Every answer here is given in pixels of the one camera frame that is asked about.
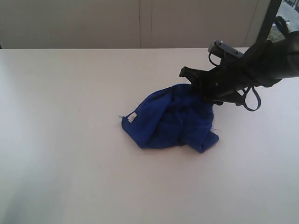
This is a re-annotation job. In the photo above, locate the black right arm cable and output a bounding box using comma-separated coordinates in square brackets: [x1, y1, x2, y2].
[242, 16, 290, 112]

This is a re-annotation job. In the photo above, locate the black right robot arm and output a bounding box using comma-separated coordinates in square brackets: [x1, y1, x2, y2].
[179, 31, 299, 106]

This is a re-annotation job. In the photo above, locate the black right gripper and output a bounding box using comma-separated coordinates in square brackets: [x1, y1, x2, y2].
[179, 58, 255, 106]

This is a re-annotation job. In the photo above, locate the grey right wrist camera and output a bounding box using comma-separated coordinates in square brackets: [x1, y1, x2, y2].
[208, 40, 243, 60]

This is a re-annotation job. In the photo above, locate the blue towel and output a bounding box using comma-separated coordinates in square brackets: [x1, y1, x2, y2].
[121, 84, 219, 153]

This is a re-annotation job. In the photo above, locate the black window frame post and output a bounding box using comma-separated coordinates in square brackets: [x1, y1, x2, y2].
[256, 0, 282, 41]

